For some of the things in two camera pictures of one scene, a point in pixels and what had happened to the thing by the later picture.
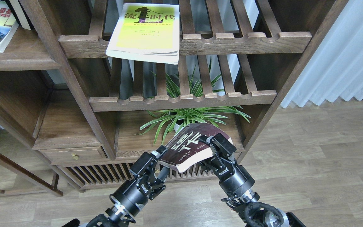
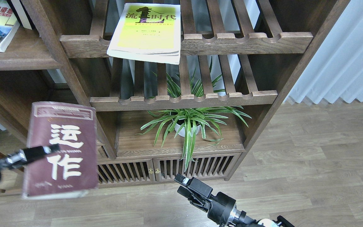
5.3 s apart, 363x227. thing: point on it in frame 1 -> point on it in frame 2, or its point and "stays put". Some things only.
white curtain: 348,61 stays put
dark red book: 184,150 -> 73,168
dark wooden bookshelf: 54,104 stays put
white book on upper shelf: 17,7 stays put
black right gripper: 233,178 -> 220,207
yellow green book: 147,33 stays put
